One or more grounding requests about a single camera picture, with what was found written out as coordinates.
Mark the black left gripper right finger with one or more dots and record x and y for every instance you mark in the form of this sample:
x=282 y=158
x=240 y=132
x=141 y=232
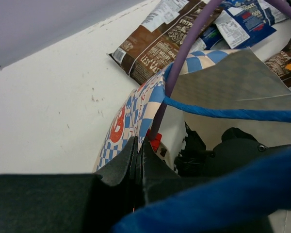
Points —
x=157 y=180

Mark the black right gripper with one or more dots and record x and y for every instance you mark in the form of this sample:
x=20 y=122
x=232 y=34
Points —
x=237 y=149

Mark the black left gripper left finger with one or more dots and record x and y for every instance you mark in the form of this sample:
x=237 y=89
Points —
x=68 y=203

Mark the checkered blue paper bag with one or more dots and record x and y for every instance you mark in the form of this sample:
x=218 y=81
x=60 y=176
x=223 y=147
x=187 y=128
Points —
x=216 y=90

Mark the dark brown kettle chips bag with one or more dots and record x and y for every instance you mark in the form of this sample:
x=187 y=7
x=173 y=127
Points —
x=277 y=64

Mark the blue white snack packet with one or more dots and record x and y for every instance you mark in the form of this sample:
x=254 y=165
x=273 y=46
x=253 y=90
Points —
x=211 y=39

